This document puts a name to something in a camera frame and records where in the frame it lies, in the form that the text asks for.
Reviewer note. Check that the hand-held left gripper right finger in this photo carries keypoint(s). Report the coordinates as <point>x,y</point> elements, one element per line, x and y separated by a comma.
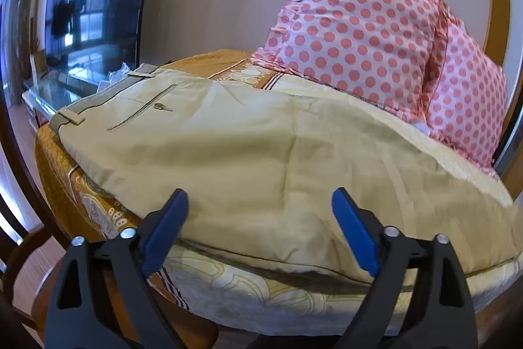
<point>356,228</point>

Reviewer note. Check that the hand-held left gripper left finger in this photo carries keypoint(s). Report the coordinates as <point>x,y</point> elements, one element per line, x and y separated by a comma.
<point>163,228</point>

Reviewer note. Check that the beige pants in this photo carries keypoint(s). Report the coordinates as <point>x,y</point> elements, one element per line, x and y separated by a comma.
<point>253,165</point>

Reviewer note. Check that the dark wooden chair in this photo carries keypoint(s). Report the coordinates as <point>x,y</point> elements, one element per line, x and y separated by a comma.
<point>18,210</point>

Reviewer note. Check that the small pink polka dot pillow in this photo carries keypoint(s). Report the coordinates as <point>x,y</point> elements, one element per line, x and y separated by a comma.
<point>465,107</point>

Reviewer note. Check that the glass tv stand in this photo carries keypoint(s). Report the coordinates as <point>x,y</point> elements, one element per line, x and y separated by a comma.
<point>53,91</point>

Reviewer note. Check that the large pink polka dot pillow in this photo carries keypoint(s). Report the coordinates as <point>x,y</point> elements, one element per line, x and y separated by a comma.
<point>351,26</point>

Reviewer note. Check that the black flat screen television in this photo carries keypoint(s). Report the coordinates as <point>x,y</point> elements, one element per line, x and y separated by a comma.
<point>92,5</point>

